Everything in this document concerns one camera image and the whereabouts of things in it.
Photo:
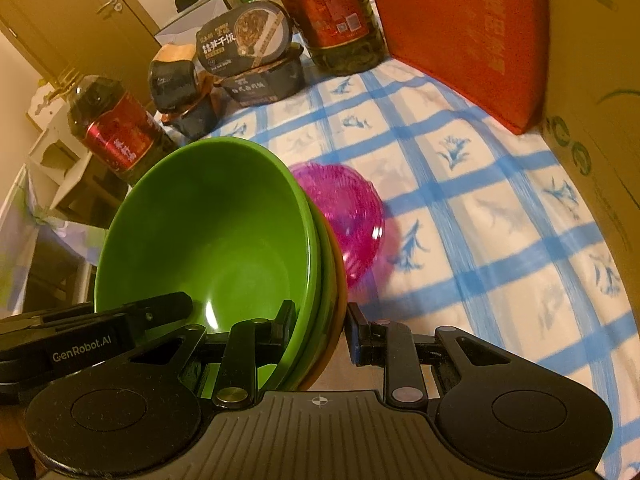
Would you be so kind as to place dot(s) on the black instant meal boxes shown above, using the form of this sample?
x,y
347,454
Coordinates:
x,y
245,37

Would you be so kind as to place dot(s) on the orange plastic bowl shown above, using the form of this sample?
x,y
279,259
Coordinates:
x,y
339,305

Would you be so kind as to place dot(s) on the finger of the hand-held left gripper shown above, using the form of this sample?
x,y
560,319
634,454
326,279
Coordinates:
x,y
50,316
162,307

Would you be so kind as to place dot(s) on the grey flat box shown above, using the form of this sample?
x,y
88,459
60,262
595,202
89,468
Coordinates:
x,y
187,30

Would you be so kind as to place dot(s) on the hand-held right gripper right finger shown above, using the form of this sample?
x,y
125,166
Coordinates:
x,y
356,327

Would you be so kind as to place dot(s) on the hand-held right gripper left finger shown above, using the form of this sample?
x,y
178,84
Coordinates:
x,y
286,327

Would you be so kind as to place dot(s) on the dark instant food cup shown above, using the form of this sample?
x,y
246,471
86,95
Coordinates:
x,y
172,80
197,120

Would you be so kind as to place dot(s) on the small red-label oil bottle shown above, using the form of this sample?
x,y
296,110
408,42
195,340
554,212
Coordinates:
x,y
117,132

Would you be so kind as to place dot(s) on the large cooking oil bottle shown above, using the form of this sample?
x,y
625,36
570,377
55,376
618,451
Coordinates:
x,y
330,20

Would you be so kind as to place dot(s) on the green plastic bowl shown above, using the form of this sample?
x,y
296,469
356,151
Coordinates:
x,y
325,280
215,230

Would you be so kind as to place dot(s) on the large cardboard box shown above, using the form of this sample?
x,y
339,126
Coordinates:
x,y
595,85

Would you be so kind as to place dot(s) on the small pink plastic bowl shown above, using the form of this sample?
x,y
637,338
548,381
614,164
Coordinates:
x,y
345,220

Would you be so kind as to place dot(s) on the white shelf unit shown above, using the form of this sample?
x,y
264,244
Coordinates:
x,y
60,160

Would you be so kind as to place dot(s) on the dark instant food container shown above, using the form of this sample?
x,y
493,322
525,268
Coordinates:
x,y
265,82

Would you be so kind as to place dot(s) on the blue checked tablecloth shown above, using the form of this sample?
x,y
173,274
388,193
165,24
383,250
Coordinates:
x,y
475,220

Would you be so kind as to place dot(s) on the wooden door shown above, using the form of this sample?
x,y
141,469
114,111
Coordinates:
x,y
60,15

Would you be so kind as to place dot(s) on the red fabric bag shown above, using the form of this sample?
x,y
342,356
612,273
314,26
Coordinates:
x,y
460,35

